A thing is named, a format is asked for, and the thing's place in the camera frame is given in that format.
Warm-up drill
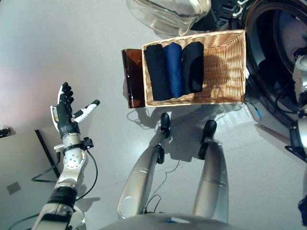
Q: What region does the silver robot leg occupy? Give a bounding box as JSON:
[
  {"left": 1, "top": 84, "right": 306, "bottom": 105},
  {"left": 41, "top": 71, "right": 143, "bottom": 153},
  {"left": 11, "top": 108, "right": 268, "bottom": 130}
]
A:
[
  {"left": 117, "top": 113, "right": 172, "bottom": 220},
  {"left": 192, "top": 119, "right": 230, "bottom": 224}
]

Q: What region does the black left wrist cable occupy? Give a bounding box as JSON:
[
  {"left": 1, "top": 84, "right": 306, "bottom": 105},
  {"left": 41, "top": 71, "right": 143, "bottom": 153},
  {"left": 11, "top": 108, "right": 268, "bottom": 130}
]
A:
[{"left": 7, "top": 149, "right": 99, "bottom": 230}]

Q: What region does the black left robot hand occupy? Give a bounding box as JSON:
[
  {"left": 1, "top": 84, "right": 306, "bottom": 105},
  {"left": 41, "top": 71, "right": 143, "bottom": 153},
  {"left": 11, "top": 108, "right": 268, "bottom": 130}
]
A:
[{"left": 49, "top": 82, "right": 100, "bottom": 139}]

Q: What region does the silver right robot leg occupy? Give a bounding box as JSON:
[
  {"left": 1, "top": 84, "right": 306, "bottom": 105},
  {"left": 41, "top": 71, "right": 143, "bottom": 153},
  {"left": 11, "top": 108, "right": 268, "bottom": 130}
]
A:
[{"left": 192, "top": 119, "right": 230, "bottom": 224}]

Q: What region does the thin floor cable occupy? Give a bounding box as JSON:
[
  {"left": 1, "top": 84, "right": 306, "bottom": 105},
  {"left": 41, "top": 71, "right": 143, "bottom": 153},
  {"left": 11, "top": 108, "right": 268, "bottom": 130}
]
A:
[{"left": 126, "top": 107, "right": 182, "bottom": 214}]

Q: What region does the rectangular wicker laundry basket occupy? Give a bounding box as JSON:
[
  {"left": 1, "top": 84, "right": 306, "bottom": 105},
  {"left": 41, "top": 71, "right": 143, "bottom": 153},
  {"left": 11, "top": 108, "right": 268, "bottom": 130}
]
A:
[{"left": 142, "top": 29, "right": 247, "bottom": 107}]

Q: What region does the grey front-load washing machine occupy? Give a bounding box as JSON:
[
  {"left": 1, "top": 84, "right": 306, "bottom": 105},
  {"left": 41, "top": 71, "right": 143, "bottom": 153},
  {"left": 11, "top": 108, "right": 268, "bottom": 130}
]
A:
[{"left": 210, "top": 0, "right": 307, "bottom": 142}]

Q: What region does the grey robot torso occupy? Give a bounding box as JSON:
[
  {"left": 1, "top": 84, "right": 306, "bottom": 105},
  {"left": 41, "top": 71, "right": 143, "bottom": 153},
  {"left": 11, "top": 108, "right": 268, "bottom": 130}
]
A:
[{"left": 100, "top": 213, "right": 231, "bottom": 230}]

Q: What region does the silver left robot leg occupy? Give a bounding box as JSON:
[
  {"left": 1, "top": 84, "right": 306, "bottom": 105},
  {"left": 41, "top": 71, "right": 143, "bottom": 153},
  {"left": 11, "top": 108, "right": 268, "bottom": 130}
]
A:
[{"left": 117, "top": 113, "right": 172, "bottom": 220}]

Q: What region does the bystander in dark trousers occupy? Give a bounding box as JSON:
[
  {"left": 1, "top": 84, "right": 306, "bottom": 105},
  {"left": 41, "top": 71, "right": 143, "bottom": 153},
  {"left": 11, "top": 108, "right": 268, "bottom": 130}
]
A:
[{"left": 0, "top": 127, "right": 12, "bottom": 139}]

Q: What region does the brown translucent stool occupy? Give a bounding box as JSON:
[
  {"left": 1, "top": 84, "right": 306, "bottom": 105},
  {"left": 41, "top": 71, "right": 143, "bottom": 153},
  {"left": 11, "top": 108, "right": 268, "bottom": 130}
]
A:
[{"left": 120, "top": 48, "right": 146, "bottom": 109}]

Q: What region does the blue garment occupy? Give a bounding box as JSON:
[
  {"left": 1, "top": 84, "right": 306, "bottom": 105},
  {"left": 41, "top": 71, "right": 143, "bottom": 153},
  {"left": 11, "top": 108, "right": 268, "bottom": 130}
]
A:
[{"left": 163, "top": 42, "right": 184, "bottom": 99}]

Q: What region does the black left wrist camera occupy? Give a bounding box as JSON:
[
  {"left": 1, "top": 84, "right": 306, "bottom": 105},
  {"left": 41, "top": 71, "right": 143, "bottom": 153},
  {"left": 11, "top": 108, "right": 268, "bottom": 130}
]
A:
[{"left": 82, "top": 137, "right": 94, "bottom": 149}]

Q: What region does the black garment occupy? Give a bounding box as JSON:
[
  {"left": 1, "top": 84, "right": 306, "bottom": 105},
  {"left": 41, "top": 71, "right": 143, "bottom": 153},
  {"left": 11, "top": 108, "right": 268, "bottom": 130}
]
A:
[
  {"left": 181, "top": 41, "right": 205, "bottom": 95},
  {"left": 143, "top": 44, "right": 172, "bottom": 102}
]

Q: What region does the grey floor outlet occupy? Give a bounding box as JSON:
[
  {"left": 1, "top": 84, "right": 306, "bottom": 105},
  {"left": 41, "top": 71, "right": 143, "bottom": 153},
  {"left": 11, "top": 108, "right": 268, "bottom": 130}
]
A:
[{"left": 6, "top": 181, "right": 22, "bottom": 196}]

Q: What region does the round black washer door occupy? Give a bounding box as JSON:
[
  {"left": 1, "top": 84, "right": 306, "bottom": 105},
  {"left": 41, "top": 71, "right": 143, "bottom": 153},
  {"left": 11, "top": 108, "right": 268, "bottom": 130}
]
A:
[{"left": 126, "top": 0, "right": 243, "bottom": 37}]

